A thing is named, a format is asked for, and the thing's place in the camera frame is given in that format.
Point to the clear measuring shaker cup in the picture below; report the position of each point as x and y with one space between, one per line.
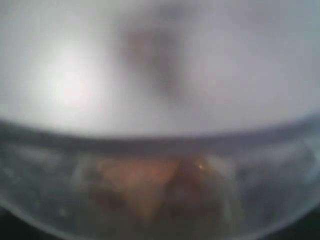
236 186

